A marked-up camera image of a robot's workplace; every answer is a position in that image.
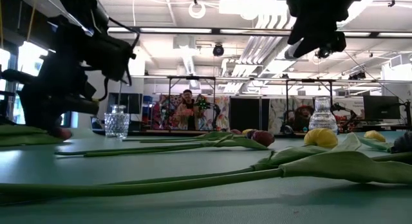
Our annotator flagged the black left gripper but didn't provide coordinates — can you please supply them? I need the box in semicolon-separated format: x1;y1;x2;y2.
19;16;136;135

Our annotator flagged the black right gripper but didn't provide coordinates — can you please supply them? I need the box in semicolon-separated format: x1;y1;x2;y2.
286;0;364;59

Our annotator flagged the green flower stem with leaves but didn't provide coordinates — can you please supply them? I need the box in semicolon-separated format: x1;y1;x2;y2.
371;131;412;163

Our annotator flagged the clear diamond-cut glass vase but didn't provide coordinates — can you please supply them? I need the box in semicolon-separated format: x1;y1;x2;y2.
103;104;131;140

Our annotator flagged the clear ribbed narrow-neck vase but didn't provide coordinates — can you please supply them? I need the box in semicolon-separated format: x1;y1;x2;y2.
308;95;339;135

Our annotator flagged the white ceiling pipe bundle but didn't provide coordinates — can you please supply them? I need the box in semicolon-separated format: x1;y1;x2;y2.
221;5;297;93

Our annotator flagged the window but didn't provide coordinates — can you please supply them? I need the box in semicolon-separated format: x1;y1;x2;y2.
0;40;75;128

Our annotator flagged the black computer monitor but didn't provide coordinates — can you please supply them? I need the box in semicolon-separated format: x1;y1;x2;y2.
362;95;402;121
107;92;144;115

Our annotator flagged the marbled backdrop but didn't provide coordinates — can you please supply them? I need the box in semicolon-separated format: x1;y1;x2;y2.
268;97;315;132

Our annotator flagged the long ceiling light track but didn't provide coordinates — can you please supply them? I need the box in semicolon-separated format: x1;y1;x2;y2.
130;74;412;84
108;26;412;38

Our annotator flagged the person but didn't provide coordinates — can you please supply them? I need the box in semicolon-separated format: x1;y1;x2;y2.
174;88;203;131
291;104;315;132

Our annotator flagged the black background robot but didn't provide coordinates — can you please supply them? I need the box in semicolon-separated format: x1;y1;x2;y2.
278;120;295;135

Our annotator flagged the black partition panel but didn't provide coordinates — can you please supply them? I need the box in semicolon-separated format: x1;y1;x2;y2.
229;97;270;132

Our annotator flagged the background work table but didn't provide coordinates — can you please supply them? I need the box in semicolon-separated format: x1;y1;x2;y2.
93;129;412;137

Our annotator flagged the colourful patterned backdrop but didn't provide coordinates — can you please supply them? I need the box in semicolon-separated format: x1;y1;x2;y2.
151;94;231;131

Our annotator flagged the green table mat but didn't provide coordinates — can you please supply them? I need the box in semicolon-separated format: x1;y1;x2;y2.
0;130;412;224

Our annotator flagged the black metal rig frame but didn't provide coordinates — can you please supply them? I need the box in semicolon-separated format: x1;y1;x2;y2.
166;75;217;131
285;77;335;135

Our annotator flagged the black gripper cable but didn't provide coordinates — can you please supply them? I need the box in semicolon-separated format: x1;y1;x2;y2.
98;17;140;102

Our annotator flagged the white ring light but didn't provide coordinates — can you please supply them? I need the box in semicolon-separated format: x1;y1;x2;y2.
187;1;207;20

